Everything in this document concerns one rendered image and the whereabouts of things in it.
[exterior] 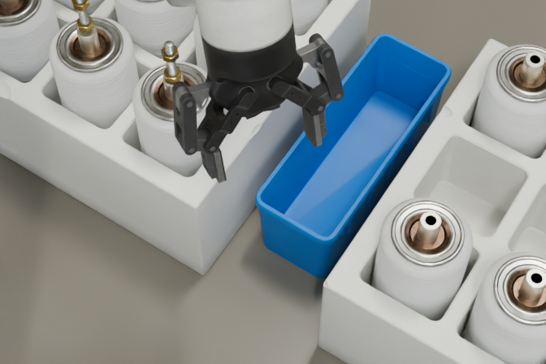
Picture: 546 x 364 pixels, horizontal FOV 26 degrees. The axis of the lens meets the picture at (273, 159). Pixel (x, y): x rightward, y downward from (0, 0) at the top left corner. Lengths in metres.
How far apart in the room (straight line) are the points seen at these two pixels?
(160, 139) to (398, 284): 0.31
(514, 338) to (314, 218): 0.39
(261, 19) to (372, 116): 0.70
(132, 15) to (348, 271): 0.40
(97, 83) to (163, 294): 0.29
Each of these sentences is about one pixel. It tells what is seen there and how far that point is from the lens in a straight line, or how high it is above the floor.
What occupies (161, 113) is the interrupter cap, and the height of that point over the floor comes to 0.25.
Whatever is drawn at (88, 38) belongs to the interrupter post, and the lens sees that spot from 1.33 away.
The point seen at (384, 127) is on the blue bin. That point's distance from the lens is 1.58.
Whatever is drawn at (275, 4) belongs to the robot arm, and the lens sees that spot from 0.91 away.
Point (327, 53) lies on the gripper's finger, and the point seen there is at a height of 0.54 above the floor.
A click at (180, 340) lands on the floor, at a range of 1.45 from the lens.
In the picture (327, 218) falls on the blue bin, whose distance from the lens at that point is 1.51.
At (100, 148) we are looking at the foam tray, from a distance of 1.37.
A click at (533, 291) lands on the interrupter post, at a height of 0.27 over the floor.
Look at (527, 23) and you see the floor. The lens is 1.72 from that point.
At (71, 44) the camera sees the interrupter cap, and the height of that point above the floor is 0.25.
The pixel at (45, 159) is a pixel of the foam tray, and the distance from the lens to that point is 1.50.
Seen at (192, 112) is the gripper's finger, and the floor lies 0.53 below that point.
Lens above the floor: 1.34
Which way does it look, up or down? 59 degrees down
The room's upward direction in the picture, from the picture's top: straight up
